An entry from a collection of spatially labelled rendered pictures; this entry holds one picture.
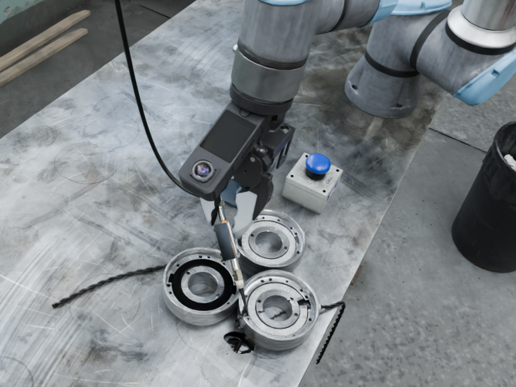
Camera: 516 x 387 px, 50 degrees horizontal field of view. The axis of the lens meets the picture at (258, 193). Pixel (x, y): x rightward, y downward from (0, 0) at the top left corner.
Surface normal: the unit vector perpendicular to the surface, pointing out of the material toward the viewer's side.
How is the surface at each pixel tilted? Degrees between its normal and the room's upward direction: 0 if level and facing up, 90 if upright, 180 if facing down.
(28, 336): 0
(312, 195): 90
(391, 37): 90
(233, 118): 23
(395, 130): 0
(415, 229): 0
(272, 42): 83
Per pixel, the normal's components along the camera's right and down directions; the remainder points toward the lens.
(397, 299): 0.14, -0.67
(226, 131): -0.03, -0.38
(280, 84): 0.28, 0.66
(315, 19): 0.65, 0.59
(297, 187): -0.47, 0.60
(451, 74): -0.76, 0.47
